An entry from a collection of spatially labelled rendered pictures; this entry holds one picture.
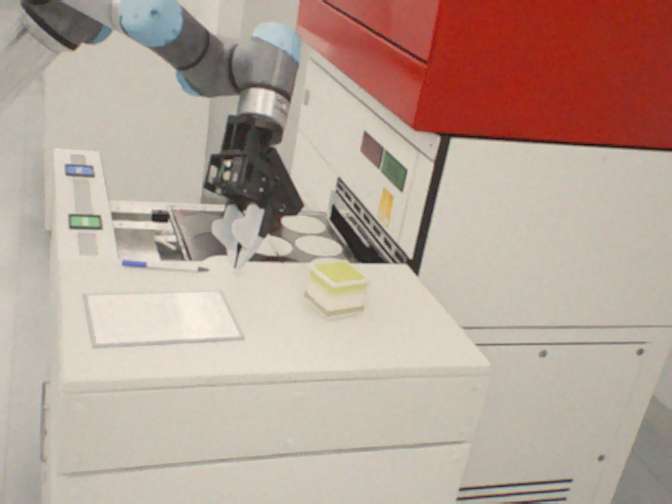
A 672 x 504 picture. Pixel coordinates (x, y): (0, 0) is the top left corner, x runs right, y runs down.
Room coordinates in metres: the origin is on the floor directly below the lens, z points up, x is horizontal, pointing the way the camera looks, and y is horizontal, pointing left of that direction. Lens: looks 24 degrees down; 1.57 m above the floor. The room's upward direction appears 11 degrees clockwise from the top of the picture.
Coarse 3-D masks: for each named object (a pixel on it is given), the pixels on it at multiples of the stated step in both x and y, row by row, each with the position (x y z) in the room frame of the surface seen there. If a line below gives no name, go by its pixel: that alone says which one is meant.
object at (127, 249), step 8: (120, 240) 1.43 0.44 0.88; (128, 240) 1.43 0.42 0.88; (120, 248) 1.39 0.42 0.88; (128, 248) 1.40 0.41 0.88; (136, 248) 1.41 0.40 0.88; (144, 248) 1.41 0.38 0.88; (152, 248) 1.42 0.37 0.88; (120, 256) 1.36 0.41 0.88; (128, 256) 1.37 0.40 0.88; (136, 256) 1.37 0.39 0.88; (144, 256) 1.38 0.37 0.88; (152, 256) 1.38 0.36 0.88
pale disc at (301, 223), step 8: (288, 216) 1.67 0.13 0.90; (296, 216) 1.68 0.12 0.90; (304, 216) 1.69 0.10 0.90; (288, 224) 1.62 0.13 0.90; (296, 224) 1.63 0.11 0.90; (304, 224) 1.64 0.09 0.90; (312, 224) 1.65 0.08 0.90; (320, 224) 1.66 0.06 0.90; (304, 232) 1.60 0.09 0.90; (312, 232) 1.61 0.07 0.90
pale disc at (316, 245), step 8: (296, 240) 1.54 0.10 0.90; (304, 240) 1.55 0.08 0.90; (312, 240) 1.56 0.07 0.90; (320, 240) 1.57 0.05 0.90; (328, 240) 1.58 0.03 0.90; (304, 248) 1.51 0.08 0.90; (312, 248) 1.52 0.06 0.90; (320, 248) 1.53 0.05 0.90; (328, 248) 1.54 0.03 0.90; (336, 248) 1.54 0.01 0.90
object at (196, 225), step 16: (192, 224) 1.53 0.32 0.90; (208, 224) 1.54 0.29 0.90; (192, 240) 1.45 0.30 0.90; (208, 240) 1.46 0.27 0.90; (288, 240) 1.54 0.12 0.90; (336, 240) 1.59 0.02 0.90; (192, 256) 1.38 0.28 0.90; (208, 256) 1.39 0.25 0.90; (256, 256) 1.43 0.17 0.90; (272, 256) 1.44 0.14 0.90; (288, 256) 1.46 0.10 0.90; (304, 256) 1.47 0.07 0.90; (320, 256) 1.49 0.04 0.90; (336, 256) 1.50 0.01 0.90; (352, 256) 1.52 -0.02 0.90
